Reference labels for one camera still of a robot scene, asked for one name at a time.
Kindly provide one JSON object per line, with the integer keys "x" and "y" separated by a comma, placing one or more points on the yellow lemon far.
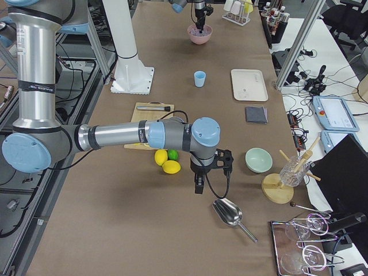
{"x": 160, "y": 157}

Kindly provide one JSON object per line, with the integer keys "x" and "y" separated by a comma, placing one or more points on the blue teach pendant far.
{"x": 334, "y": 114}

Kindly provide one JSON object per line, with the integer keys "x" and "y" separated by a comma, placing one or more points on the steel ice scoop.
{"x": 231, "y": 215}

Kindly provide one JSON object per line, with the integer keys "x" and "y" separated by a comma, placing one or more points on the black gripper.
{"x": 199, "y": 7}
{"x": 198, "y": 168}

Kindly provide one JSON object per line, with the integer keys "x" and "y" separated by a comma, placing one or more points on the yellow lemon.
{"x": 171, "y": 167}
{"x": 160, "y": 157}

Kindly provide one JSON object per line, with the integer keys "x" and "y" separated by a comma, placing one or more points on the bamboo cutting board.
{"x": 148, "y": 115}

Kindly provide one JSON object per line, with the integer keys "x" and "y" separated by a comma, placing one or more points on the mint green bowl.
{"x": 258, "y": 160}

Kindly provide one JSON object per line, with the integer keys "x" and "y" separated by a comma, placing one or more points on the clear ice cubes pile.
{"x": 199, "y": 33}

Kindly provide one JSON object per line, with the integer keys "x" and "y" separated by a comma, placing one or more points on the pink bowl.
{"x": 199, "y": 37}

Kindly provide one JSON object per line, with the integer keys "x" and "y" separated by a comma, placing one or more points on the wooden cup tree stand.
{"x": 279, "y": 188}

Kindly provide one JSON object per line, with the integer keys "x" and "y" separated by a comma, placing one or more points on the steel muddler black tip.
{"x": 154, "y": 108}

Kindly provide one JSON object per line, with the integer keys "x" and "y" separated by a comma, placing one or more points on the blue teach pendant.
{"x": 334, "y": 114}
{"x": 330, "y": 138}

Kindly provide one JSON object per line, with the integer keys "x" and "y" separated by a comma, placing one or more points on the yellow lemon near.
{"x": 171, "y": 167}

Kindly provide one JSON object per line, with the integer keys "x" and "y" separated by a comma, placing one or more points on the white wire cup rack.
{"x": 238, "y": 11}

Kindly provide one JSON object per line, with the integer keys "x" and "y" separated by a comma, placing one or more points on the grey folded cloth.
{"x": 256, "y": 114}

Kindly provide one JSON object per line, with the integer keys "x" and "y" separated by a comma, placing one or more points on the light blue cup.
{"x": 199, "y": 78}

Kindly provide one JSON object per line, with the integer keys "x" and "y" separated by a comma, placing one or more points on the blue teach pendant near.
{"x": 330, "y": 138}

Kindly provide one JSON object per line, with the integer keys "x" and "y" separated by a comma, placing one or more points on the wine glass rack tray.
{"x": 314, "y": 245}

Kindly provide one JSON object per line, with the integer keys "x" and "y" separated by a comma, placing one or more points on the clear textured glass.
{"x": 289, "y": 176}

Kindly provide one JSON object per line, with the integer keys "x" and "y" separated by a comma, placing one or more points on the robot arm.
{"x": 179, "y": 5}
{"x": 39, "y": 140}

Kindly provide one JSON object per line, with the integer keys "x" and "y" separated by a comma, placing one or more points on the green lime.
{"x": 173, "y": 154}

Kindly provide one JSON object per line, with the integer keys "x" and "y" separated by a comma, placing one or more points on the cream rabbit tray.
{"x": 248, "y": 85}

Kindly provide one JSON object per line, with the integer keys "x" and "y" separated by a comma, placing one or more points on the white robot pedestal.
{"x": 131, "y": 75}

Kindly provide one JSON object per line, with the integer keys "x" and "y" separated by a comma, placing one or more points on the aluminium frame post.
{"x": 302, "y": 35}

